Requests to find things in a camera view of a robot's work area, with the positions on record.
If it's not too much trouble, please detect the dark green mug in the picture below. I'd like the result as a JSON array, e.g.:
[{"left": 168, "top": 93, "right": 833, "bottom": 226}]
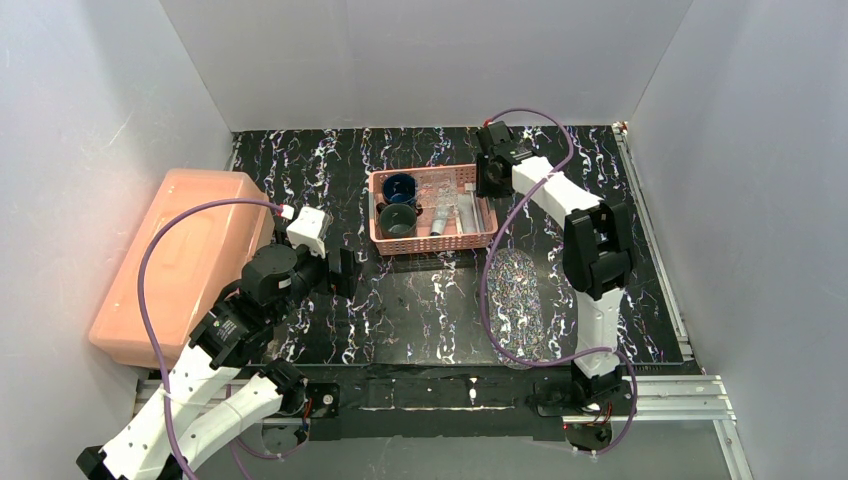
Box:
[{"left": 375, "top": 203, "right": 423, "bottom": 240}]

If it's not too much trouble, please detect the clear textured acrylic holder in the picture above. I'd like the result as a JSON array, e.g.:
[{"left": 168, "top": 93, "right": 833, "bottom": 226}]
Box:
[{"left": 416, "top": 170, "right": 459, "bottom": 209}]

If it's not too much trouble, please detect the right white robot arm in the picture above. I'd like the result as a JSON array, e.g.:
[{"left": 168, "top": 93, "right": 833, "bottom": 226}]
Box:
[{"left": 476, "top": 120, "right": 636, "bottom": 408}]

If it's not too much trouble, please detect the pink perforated plastic basket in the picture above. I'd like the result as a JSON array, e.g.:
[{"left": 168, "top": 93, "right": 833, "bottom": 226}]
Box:
[{"left": 368, "top": 164, "right": 499, "bottom": 256}]

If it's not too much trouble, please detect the aluminium frame rail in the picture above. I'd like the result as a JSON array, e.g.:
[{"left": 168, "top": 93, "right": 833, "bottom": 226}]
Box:
[{"left": 132, "top": 375, "right": 737, "bottom": 422}]

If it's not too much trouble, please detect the white toothpaste tube blue cap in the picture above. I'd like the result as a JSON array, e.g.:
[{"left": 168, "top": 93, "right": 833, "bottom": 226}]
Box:
[{"left": 430, "top": 205, "right": 453, "bottom": 236}]

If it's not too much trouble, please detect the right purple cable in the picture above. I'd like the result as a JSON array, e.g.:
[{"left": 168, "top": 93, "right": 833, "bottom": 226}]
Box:
[{"left": 479, "top": 107, "right": 639, "bottom": 458}]

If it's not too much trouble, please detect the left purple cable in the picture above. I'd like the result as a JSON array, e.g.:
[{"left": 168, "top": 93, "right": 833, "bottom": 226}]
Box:
[{"left": 136, "top": 198, "right": 286, "bottom": 480}]

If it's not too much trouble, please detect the purple cable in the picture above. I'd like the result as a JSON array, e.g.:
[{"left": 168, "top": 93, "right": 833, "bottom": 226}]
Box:
[
  {"left": 136, "top": 198, "right": 286, "bottom": 480},
  {"left": 479, "top": 107, "right": 639, "bottom": 458}
]

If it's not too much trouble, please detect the clear textured oval tray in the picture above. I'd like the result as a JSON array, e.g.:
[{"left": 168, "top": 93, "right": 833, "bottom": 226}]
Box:
[{"left": 487, "top": 248, "right": 546, "bottom": 362}]

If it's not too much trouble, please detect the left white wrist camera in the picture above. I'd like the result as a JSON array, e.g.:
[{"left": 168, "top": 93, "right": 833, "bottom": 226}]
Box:
[{"left": 286, "top": 206, "right": 330, "bottom": 258}]

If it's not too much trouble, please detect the dark blue mug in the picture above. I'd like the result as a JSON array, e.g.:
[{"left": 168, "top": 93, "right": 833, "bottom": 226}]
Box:
[{"left": 381, "top": 173, "right": 418, "bottom": 206}]

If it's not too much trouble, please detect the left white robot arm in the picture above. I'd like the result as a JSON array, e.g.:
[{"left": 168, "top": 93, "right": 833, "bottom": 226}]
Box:
[{"left": 76, "top": 244, "right": 361, "bottom": 479}]

